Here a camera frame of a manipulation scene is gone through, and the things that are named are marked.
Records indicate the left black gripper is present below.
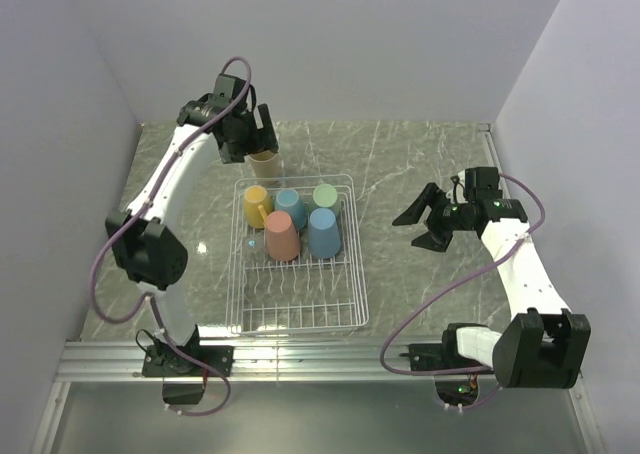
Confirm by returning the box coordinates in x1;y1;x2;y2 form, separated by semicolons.
221;104;277;165

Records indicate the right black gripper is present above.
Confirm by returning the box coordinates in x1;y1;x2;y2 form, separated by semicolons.
393;182;475;253

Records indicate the beige plastic tumbler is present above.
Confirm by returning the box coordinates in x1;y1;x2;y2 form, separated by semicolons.
248;151;282;179

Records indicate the light blue ceramic mug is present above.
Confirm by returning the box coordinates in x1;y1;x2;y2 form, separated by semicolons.
275;189;308;231

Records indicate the yellow ceramic mug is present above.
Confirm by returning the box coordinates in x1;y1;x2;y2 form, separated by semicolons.
243;185;274;229

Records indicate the green plastic tumbler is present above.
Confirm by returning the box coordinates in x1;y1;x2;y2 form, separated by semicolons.
309;183;341;217

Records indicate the salmon pink plastic tumbler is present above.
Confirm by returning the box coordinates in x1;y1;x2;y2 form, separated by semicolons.
265;211;301;262

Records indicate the clear faceted drinking glass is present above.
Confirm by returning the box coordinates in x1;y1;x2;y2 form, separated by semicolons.
243;235;266;265

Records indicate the blue plastic tumbler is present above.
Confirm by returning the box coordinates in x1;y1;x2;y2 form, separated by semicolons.
308;208;341;259

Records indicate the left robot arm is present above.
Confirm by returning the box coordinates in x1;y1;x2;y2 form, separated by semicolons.
105;73;279;376

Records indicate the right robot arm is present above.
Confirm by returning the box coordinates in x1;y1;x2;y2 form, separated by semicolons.
393;167;591;389

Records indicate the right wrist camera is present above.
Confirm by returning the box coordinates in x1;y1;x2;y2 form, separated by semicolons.
447;170;467;204

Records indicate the white wire dish rack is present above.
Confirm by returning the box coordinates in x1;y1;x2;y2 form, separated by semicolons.
226;174;369;336

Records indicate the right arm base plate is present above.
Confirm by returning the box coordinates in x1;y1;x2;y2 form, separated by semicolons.
400;343;493;374

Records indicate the aluminium mounting rail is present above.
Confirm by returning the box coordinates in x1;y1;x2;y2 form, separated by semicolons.
55;338;584;383

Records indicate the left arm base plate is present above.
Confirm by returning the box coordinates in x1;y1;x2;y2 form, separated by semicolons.
141;343;234;378

